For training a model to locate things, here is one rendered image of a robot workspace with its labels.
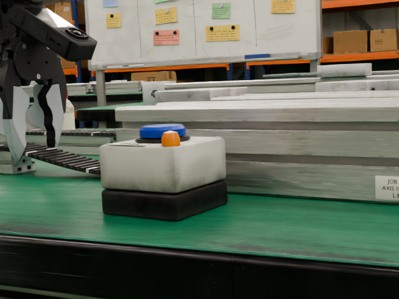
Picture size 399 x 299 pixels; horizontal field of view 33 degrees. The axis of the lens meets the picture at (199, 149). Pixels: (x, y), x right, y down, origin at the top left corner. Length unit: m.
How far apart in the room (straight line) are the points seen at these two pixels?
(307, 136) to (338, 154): 0.03
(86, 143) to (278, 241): 0.63
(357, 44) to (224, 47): 6.78
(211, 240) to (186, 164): 0.09
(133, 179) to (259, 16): 3.27
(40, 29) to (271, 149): 0.34
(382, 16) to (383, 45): 1.07
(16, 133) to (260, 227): 0.42
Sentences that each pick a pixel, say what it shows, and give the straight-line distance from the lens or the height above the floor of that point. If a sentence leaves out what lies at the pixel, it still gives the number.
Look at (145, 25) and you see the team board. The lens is 4.12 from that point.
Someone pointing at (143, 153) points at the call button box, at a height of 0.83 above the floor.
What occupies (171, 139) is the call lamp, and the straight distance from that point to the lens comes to 0.54.
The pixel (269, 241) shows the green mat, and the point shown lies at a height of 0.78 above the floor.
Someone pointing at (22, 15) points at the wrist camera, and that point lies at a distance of 0.86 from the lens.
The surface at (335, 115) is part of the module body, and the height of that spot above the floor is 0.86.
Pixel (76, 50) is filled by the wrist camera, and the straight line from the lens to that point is 0.81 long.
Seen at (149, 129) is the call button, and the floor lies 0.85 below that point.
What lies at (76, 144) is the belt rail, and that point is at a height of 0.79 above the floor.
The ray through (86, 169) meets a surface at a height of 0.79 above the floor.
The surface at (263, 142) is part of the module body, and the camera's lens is 0.63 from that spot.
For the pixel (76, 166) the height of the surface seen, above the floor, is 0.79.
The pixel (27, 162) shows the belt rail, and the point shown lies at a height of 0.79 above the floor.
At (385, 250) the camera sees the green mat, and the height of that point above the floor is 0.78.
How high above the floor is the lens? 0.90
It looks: 6 degrees down
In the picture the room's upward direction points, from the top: 3 degrees counter-clockwise
